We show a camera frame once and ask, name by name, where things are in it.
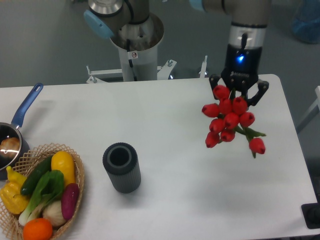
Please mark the white metal base frame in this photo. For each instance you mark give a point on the white metal base frame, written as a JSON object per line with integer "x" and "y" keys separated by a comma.
{"x": 163, "y": 72}

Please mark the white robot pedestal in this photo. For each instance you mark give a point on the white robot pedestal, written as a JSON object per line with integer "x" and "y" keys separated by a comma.
{"x": 137, "y": 46}

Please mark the orange fruit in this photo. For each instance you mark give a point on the orange fruit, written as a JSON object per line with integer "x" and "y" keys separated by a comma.
{"x": 38, "y": 229}

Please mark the beige garlic bulb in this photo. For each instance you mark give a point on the beige garlic bulb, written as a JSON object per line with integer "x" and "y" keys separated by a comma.
{"x": 53, "y": 213}

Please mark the green bok choy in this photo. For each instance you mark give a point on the green bok choy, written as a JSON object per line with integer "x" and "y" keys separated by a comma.
{"x": 49, "y": 188}

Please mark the woven wicker basket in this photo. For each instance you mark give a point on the woven wicker basket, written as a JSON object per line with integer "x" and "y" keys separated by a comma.
{"x": 10, "y": 229}

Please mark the dark grey ribbed vase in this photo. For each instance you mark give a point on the dark grey ribbed vase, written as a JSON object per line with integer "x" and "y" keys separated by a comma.
{"x": 121, "y": 163}

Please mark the green cucumber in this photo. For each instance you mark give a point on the green cucumber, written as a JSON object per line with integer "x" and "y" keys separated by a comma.
{"x": 32, "y": 180}

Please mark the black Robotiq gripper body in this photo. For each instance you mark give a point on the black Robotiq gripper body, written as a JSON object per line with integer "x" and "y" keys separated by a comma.
{"x": 241, "y": 68}

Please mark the yellow squash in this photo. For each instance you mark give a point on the yellow squash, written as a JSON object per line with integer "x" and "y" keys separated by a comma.
{"x": 64, "y": 162}

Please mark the white frame at right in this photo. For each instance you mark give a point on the white frame at right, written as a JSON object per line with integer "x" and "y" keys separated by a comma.
{"x": 310, "y": 113}

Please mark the blue water jug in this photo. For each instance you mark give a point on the blue water jug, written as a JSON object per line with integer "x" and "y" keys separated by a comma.
{"x": 305, "y": 24}

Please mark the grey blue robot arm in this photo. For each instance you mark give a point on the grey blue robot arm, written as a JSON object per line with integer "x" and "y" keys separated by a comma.
{"x": 248, "y": 26}

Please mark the red tulip bouquet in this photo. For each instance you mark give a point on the red tulip bouquet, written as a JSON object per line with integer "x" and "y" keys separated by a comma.
{"x": 229, "y": 117}

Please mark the black device at edge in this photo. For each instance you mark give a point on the black device at edge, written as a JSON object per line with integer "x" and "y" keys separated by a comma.
{"x": 311, "y": 214}

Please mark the blue handled saucepan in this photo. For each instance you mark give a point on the blue handled saucepan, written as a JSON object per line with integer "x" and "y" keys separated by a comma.
{"x": 12, "y": 130}

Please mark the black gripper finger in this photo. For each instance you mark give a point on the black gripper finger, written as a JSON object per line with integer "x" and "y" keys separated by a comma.
{"x": 213, "y": 80}
{"x": 262, "y": 87}

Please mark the brown bread roll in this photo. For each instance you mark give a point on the brown bread roll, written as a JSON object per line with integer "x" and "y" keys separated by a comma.
{"x": 9, "y": 147}

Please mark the purple sweet potato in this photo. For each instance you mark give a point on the purple sweet potato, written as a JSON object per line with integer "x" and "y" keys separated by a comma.
{"x": 69, "y": 200}

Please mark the yellow bell pepper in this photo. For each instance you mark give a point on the yellow bell pepper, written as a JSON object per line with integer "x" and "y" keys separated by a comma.
{"x": 10, "y": 193}

